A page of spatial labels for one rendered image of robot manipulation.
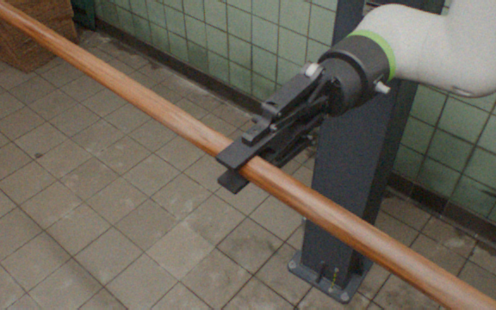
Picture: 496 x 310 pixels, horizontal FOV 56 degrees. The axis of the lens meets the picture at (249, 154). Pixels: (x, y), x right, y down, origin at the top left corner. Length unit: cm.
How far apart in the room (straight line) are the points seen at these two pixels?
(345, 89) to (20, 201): 185
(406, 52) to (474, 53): 9
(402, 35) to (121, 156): 179
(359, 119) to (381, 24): 53
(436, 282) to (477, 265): 160
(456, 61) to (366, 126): 57
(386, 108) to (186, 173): 123
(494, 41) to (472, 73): 5
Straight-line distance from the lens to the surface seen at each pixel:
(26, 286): 200
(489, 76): 70
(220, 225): 197
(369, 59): 66
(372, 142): 125
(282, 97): 55
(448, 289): 47
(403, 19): 74
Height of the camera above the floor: 159
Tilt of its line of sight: 45 degrees down
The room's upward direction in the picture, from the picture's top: straight up
